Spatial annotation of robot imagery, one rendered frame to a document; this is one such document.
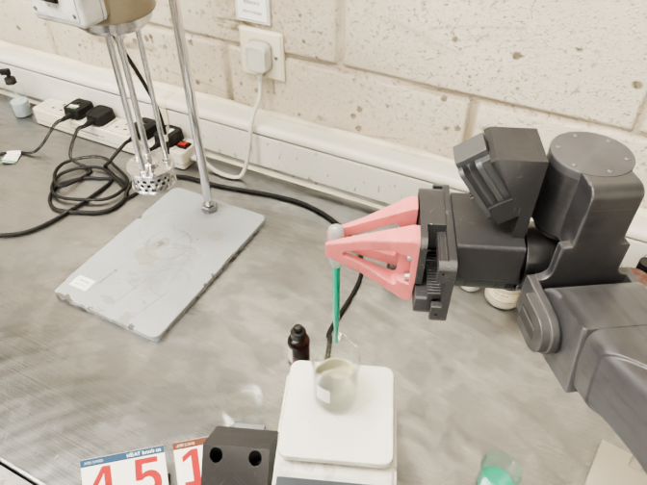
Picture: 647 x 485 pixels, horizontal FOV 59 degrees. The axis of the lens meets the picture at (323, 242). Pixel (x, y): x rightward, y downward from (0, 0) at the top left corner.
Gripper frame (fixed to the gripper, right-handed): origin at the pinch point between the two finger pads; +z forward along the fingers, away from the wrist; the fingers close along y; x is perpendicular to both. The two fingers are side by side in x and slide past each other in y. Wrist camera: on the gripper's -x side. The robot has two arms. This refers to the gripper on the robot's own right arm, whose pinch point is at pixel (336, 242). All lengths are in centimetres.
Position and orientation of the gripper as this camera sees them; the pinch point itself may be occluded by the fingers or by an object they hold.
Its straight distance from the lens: 47.3
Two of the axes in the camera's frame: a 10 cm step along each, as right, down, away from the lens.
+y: -0.9, 6.7, -7.3
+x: 0.0, 7.4, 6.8
